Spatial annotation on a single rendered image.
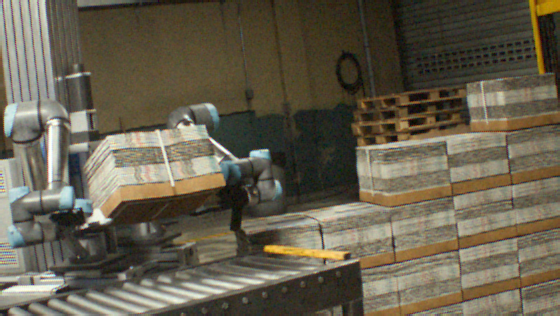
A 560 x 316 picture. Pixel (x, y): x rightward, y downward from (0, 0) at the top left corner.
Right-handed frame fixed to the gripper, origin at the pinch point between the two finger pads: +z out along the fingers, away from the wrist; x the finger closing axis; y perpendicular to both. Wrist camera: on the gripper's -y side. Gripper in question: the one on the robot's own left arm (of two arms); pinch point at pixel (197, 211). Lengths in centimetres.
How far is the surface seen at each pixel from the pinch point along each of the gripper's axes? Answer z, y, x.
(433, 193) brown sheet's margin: -98, -16, 14
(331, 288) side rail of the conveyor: -3, -44, 55
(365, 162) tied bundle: -90, 9, -10
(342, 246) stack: -60, -24, -7
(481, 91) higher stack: -143, 22, 23
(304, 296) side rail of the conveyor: 7, -44, 54
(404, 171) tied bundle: -88, -4, 13
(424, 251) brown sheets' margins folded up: -92, -37, 3
